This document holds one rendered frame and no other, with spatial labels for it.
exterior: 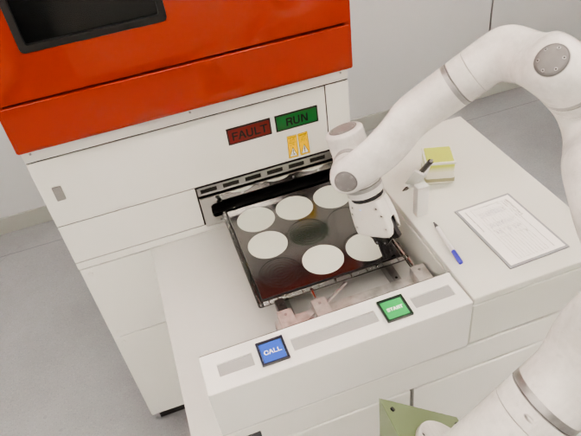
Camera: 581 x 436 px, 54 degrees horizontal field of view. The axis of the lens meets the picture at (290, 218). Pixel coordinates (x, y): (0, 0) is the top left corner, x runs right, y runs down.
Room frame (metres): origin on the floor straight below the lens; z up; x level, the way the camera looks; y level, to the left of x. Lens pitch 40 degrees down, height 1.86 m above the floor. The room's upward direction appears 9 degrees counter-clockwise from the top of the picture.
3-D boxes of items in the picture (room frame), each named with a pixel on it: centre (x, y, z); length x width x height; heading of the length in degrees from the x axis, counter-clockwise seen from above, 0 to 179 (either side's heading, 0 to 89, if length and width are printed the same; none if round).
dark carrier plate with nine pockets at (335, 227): (1.09, -0.04, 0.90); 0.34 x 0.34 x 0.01; 13
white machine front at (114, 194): (1.26, 0.20, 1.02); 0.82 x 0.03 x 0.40; 103
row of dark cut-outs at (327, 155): (1.29, 0.02, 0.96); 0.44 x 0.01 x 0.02; 103
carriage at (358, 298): (0.83, -0.12, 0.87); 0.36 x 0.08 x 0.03; 103
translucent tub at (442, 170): (1.15, -0.39, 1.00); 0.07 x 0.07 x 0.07; 83
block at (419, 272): (0.87, -0.28, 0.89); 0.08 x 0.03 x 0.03; 13
